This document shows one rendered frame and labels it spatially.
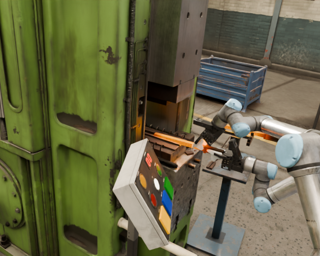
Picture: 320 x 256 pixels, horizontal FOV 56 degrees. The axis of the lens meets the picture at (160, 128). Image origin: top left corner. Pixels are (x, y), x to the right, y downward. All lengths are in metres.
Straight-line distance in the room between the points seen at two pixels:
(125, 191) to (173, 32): 0.74
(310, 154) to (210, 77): 4.60
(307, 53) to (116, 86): 8.24
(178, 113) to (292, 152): 0.99
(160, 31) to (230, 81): 4.13
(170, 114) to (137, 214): 1.03
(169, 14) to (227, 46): 8.88
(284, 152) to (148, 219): 0.53
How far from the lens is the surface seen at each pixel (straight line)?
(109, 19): 1.28
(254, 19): 9.84
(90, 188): 1.73
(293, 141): 1.12
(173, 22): 1.41
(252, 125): 1.49
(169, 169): 1.63
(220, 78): 5.57
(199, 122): 1.60
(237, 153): 1.60
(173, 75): 1.43
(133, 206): 1.05
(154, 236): 1.12
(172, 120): 1.97
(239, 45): 10.05
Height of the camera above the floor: 1.76
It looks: 24 degrees down
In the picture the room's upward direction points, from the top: 5 degrees clockwise
